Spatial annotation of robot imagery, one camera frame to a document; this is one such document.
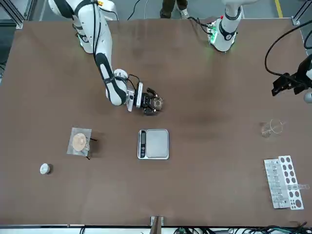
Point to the glass alcohol lamp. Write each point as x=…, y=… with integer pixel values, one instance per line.
x=85, y=148

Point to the white box with yellow label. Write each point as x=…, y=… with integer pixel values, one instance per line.
x=112, y=9

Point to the person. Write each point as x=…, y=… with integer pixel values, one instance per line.
x=168, y=8

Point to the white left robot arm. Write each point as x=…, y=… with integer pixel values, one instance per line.
x=228, y=31

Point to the aluminium post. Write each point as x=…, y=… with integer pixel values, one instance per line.
x=157, y=224

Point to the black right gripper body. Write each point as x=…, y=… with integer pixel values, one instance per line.
x=147, y=102

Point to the small white cap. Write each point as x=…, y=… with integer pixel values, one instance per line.
x=44, y=168

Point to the silver digital balance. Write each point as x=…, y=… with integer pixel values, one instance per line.
x=157, y=143

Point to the clear test tube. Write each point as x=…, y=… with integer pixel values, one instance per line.
x=301, y=187

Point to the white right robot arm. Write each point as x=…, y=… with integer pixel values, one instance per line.
x=104, y=36

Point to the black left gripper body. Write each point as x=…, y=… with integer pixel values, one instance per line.
x=304, y=73

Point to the small glass beaker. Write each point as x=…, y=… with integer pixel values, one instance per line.
x=158, y=103

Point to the white test tube rack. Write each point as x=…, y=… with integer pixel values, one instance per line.
x=278, y=185

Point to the large glass beaker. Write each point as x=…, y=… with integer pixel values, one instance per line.
x=267, y=130

